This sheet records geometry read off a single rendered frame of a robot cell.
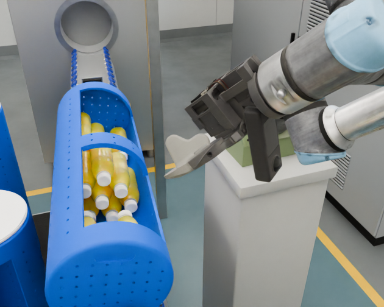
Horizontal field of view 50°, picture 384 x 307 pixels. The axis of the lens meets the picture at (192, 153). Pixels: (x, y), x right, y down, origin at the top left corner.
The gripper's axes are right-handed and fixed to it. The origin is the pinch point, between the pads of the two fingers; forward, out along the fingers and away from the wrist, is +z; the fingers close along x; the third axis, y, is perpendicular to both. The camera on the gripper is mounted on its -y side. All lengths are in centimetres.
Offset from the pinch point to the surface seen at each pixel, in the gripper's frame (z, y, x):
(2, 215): 79, 12, 3
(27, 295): 88, -11, 11
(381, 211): 70, -123, -146
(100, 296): 41.0, -15.6, 12.0
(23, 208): 77, 10, -3
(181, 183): 188, -54, -141
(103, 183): 55, 1, -16
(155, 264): 30.1, -17.5, 2.4
